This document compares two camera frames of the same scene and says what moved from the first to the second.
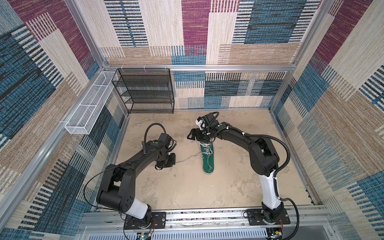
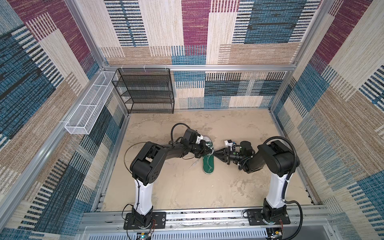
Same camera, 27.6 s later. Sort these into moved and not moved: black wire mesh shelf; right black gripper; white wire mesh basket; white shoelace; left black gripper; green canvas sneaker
Moved: white shoelace; left black gripper; right black gripper
Not moved: black wire mesh shelf; white wire mesh basket; green canvas sneaker
